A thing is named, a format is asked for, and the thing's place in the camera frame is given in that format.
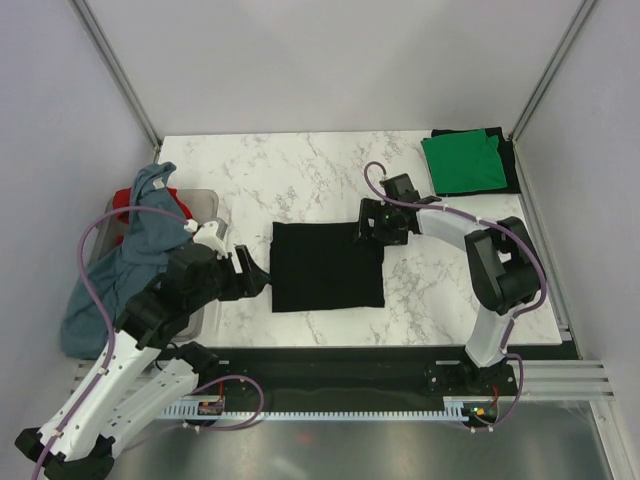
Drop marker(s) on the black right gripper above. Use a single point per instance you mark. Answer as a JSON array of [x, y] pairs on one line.
[[370, 209]]

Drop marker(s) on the clear plastic bin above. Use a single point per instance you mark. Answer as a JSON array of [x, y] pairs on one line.
[[203, 204]]

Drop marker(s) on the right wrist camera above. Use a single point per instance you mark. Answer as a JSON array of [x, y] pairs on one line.
[[400, 188]]

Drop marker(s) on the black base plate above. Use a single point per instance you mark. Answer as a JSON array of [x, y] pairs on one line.
[[353, 379]]

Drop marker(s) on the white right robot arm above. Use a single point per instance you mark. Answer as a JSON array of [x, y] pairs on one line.
[[506, 275]]

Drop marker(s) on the left aluminium frame post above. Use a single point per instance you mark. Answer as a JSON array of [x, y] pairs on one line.
[[97, 36]]

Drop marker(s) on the right aluminium frame post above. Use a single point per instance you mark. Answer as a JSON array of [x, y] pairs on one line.
[[560, 54]]

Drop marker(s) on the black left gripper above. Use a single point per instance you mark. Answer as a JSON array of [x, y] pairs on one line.
[[250, 283]]

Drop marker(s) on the folded green t-shirt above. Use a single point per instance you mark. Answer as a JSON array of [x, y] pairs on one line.
[[464, 163]]

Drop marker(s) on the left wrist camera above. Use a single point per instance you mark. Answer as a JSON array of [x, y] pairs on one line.
[[212, 234]]

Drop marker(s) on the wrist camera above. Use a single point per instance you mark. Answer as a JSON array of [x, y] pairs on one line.
[[212, 234], [400, 188]]

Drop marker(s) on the white slotted cable duct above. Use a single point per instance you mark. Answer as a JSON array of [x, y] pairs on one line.
[[194, 410]]

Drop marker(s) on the folded black t-shirt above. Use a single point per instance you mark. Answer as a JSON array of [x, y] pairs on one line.
[[507, 155]]

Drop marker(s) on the black t-shirt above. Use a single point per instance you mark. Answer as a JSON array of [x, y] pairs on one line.
[[317, 267], [507, 155]]

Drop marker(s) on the red t-shirt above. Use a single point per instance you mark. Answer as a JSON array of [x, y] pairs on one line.
[[122, 198]]

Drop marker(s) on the aluminium frame post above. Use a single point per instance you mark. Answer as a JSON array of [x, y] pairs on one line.
[[97, 36], [560, 54]]

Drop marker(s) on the blue-grey t-shirt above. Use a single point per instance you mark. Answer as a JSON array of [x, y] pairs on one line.
[[129, 267]]

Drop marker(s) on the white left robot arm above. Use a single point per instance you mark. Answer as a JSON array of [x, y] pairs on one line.
[[91, 430]]

